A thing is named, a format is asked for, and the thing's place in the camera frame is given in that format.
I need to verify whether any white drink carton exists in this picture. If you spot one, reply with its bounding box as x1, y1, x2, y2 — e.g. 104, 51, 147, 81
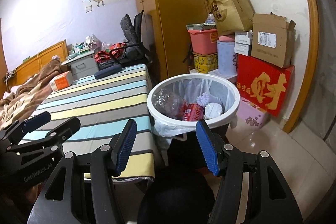
204, 103, 223, 120

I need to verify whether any grey bedside drawer cabinet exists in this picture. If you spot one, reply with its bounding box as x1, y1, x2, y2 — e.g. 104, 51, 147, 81
61, 49, 99, 80

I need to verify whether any wooden wardrobe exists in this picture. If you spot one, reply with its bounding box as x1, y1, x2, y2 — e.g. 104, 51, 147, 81
129, 0, 210, 80

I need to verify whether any green patterned flat box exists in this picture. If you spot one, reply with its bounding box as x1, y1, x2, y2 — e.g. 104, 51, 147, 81
186, 23, 218, 31

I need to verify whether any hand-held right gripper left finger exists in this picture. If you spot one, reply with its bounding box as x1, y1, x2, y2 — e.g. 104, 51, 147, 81
28, 119, 138, 224

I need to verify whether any dark blue glasses case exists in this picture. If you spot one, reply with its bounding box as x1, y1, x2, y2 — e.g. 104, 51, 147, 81
94, 64, 122, 80

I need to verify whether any yellow floral tin box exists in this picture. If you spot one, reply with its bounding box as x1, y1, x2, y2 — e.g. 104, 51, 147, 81
192, 52, 219, 74

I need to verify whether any light blue cylinder box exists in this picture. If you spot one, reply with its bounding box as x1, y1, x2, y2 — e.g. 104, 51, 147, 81
217, 40, 239, 75

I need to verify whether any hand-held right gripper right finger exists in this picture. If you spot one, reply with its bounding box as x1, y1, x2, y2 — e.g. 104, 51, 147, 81
196, 119, 302, 224

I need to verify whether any brown blanket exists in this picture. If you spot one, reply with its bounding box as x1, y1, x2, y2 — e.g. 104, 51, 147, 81
0, 59, 63, 132

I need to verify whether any white rimmed waste bin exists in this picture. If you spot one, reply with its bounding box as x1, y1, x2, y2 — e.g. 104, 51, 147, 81
147, 74, 240, 169

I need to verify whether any white gift box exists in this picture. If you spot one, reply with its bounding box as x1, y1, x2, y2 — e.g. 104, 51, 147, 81
207, 69, 238, 80

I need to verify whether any red cartoon drink can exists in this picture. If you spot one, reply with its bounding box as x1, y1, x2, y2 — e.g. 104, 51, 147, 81
183, 103, 205, 122

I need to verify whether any orange and white box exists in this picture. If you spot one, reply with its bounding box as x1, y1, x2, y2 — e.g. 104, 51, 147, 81
50, 71, 74, 92

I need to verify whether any clear plastic bottle red label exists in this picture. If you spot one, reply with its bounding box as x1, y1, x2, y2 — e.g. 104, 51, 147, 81
152, 88, 187, 119

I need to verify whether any pink bedding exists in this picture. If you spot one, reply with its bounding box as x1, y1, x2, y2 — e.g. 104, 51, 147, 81
4, 84, 23, 96

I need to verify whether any open cardboard box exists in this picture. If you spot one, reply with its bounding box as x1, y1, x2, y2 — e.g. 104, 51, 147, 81
251, 13, 297, 68

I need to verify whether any red gift box gold print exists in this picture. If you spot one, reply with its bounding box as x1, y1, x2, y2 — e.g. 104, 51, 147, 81
236, 55, 295, 117

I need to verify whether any pink floral box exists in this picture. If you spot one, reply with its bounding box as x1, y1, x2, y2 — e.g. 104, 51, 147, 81
236, 98, 269, 130

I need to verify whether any striped tablecloth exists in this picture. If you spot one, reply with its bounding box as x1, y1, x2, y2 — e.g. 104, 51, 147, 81
26, 63, 158, 182

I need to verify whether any brown paper bag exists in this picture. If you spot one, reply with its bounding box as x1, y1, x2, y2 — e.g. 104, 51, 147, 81
205, 0, 254, 36

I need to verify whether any red striped bag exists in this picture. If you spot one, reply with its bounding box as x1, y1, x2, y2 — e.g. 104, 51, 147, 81
94, 42, 129, 63

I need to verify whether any clutter of small boxes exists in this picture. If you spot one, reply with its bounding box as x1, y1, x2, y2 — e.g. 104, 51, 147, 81
67, 34, 99, 56

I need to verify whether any wooden bed headboard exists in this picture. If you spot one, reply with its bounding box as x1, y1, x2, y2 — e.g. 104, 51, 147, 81
7, 40, 68, 80

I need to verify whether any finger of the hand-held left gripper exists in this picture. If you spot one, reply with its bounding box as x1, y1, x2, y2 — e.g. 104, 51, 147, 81
0, 112, 51, 147
7, 116, 81, 159

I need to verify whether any pink plastic storage bin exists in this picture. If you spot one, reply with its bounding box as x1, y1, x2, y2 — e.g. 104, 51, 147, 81
188, 29, 219, 54

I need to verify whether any wooden door frame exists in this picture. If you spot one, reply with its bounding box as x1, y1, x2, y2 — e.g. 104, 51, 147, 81
282, 0, 319, 134

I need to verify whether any black office chair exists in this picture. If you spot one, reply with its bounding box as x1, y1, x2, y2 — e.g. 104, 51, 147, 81
115, 10, 155, 67

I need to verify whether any white plastic bin liner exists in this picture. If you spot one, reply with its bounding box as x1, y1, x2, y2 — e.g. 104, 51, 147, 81
154, 80, 238, 140

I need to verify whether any white flat box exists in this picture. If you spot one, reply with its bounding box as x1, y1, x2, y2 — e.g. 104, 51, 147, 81
235, 31, 254, 39
234, 38, 253, 46
234, 44, 253, 54

